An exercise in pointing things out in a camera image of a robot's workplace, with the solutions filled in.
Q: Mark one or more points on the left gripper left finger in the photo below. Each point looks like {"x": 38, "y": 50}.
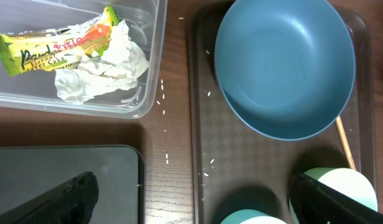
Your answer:
{"x": 71, "y": 202}

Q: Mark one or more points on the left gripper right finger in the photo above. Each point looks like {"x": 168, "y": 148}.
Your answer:
{"x": 310, "y": 201}

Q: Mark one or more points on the mint green bowl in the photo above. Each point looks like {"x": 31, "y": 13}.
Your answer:
{"x": 348, "y": 182}

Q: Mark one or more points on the light blue bowl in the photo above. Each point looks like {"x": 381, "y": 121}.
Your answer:
{"x": 249, "y": 216}

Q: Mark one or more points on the white tissue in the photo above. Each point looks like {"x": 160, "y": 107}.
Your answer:
{"x": 117, "y": 69}

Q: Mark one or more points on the yellow green snack wrapper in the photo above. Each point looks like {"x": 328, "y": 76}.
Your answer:
{"x": 55, "y": 49}

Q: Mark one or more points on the clear plastic waste bin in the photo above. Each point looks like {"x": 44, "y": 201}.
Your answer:
{"x": 35, "y": 90}

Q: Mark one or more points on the black rectangular tray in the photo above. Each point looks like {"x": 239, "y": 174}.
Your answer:
{"x": 27, "y": 172}

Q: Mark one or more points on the wooden chopstick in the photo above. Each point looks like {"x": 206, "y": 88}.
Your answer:
{"x": 345, "y": 143}

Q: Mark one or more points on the brown serving tray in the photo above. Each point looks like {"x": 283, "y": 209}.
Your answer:
{"x": 236, "y": 168}

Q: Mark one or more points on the dark blue plate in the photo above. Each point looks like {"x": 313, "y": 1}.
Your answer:
{"x": 286, "y": 67}

